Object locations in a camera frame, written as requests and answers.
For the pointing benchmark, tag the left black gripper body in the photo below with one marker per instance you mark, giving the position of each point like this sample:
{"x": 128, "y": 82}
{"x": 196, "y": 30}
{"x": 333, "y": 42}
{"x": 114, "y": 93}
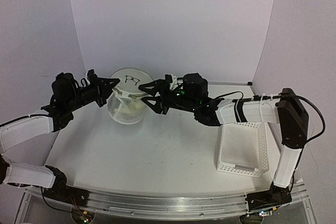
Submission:
{"x": 88, "y": 94}

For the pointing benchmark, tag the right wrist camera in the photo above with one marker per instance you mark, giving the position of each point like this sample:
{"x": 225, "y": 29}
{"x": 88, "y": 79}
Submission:
{"x": 172, "y": 81}

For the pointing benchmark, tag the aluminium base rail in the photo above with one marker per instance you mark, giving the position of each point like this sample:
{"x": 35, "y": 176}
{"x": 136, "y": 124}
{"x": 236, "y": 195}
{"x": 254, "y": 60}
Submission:
{"x": 178, "y": 208}

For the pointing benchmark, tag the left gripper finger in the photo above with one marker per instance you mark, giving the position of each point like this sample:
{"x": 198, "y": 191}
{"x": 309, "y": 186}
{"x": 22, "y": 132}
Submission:
{"x": 108, "y": 83}
{"x": 104, "y": 96}

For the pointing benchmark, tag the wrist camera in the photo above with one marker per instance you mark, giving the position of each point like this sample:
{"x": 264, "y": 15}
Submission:
{"x": 172, "y": 81}
{"x": 90, "y": 79}

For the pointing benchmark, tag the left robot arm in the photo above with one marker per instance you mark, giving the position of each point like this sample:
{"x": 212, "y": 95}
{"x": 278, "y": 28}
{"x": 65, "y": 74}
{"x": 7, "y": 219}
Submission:
{"x": 68, "y": 96}

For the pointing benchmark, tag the white plastic basket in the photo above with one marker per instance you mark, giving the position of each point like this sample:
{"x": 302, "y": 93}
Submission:
{"x": 243, "y": 149}

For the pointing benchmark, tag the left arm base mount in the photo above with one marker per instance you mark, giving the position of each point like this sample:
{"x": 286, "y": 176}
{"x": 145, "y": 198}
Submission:
{"x": 61, "y": 192}

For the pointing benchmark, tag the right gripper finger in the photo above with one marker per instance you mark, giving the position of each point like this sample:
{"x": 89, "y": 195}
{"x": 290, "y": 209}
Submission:
{"x": 152, "y": 88}
{"x": 154, "y": 103}

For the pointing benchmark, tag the white mesh laundry bag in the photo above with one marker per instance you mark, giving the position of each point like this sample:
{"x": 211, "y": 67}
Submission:
{"x": 125, "y": 105}

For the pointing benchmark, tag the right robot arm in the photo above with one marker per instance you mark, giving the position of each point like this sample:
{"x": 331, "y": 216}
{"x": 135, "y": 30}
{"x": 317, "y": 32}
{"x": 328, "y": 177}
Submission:
{"x": 240, "y": 118}

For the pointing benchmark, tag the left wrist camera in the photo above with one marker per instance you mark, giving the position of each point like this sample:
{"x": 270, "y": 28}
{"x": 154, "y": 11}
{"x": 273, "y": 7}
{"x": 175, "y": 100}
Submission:
{"x": 90, "y": 79}

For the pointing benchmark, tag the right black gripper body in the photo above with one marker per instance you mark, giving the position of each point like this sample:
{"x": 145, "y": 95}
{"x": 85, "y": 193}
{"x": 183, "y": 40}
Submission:
{"x": 170, "y": 101}

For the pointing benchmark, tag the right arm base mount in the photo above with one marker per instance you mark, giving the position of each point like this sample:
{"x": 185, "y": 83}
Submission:
{"x": 273, "y": 197}

